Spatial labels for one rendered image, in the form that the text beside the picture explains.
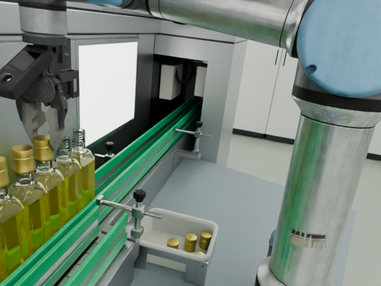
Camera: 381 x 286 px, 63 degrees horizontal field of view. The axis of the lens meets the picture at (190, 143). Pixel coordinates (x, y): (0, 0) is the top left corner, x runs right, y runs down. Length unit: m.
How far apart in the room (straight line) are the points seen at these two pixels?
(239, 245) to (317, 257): 0.63
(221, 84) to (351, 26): 1.17
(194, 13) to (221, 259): 0.70
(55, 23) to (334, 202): 0.50
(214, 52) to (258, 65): 2.77
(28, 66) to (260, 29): 0.38
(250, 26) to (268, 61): 3.69
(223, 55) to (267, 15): 0.96
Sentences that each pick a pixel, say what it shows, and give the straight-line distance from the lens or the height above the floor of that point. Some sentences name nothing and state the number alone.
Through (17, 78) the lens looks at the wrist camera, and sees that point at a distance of 0.57.
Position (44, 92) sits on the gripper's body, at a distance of 0.62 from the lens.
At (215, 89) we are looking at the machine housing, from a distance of 1.50.
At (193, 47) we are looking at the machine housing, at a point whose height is 1.29.
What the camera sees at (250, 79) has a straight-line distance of 4.25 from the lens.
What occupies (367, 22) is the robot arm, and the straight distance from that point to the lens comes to 0.36.
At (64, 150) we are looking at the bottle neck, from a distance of 0.71.
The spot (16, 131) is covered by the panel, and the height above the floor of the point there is 1.13.
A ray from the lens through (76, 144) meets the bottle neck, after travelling 0.76.
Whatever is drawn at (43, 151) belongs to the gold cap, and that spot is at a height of 1.14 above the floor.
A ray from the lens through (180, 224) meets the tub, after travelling 1.01.
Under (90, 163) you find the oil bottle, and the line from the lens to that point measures 0.78.
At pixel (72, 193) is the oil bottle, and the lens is 0.74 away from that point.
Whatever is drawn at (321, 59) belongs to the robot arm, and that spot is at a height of 1.38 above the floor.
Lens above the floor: 1.40
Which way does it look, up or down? 21 degrees down
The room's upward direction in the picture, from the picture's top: 7 degrees clockwise
